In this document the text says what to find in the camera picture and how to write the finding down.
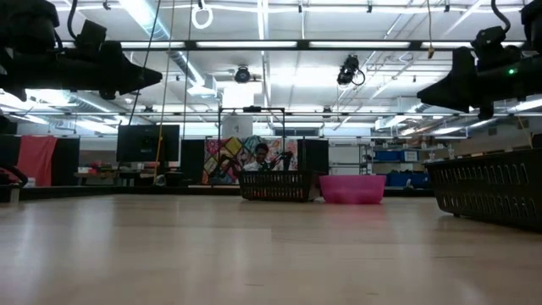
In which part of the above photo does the white hanging ring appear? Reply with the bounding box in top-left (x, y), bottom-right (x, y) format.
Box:
top-left (190, 2), bottom-right (215, 31)

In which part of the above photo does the black hanging camera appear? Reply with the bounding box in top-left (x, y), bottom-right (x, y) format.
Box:
top-left (336, 53), bottom-right (366, 88)

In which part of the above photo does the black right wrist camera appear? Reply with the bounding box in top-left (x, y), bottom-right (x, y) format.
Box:
top-left (470, 25), bottom-right (523, 71)

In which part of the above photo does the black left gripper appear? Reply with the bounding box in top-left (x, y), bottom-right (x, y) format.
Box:
top-left (54, 41), bottom-right (163, 101)

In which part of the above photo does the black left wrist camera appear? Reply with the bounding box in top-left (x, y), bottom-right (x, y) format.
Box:
top-left (75, 19), bottom-right (108, 54)

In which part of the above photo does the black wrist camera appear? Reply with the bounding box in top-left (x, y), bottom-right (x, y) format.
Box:
top-left (470, 25), bottom-right (523, 71)
top-left (75, 19), bottom-right (108, 54)

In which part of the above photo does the red hanging cloth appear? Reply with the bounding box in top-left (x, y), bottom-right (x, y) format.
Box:
top-left (16, 135), bottom-right (59, 187)

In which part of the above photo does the pink plastic bowl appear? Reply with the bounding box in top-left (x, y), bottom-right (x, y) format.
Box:
top-left (318, 175), bottom-right (387, 205)

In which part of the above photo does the black slotted plastic basket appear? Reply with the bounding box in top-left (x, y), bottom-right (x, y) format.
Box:
top-left (238, 169), bottom-right (317, 202)
top-left (423, 147), bottom-right (542, 232)

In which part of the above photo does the blue storage bin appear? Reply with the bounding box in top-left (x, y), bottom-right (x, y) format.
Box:
top-left (374, 150), bottom-right (420, 163)
top-left (385, 171), bottom-right (433, 188)

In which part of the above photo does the black background rig frame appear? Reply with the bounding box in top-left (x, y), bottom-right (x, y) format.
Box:
top-left (217, 105), bottom-right (287, 187)

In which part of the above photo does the colourful patterned wall hanging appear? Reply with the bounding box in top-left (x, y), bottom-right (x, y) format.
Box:
top-left (202, 135), bottom-right (300, 186)

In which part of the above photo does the black ceiling-mounted camera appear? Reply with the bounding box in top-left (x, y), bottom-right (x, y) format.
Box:
top-left (234, 65), bottom-right (252, 85)

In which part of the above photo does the black overhead crossbeam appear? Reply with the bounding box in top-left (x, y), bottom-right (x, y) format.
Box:
top-left (0, 39), bottom-right (542, 53)

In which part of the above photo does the black monitor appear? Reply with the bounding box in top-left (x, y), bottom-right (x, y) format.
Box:
top-left (116, 124), bottom-right (181, 164)

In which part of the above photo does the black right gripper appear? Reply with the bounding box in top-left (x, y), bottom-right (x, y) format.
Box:
top-left (417, 47), bottom-right (542, 120)

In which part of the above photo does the black partition panel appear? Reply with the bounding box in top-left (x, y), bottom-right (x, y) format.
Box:
top-left (298, 138), bottom-right (329, 175)
top-left (180, 138), bottom-right (207, 186)

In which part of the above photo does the person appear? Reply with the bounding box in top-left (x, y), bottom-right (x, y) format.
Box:
top-left (241, 142), bottom-right (283, 173)

